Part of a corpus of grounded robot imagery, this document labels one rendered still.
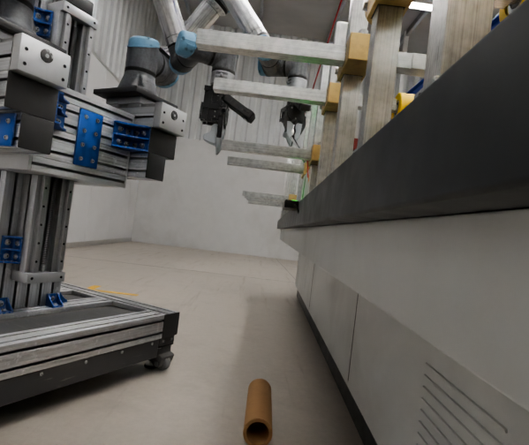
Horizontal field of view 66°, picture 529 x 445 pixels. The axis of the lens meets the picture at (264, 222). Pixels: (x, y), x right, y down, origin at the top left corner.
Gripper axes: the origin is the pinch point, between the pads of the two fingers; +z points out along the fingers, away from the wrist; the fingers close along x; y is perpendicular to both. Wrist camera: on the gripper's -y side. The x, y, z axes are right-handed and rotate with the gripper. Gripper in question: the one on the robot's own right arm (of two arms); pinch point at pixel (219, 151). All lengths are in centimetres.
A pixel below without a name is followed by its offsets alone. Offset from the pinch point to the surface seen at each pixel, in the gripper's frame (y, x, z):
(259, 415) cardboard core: -23, 14, 74
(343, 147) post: -31, 48, 5
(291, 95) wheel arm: -20.0, 26.5, -11.6
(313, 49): -23, 51, -12
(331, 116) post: -31.1, 22.8, -8.7
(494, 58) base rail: -28, 110, 14
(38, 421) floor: 36, 17, 83
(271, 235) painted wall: -30, -776, 32
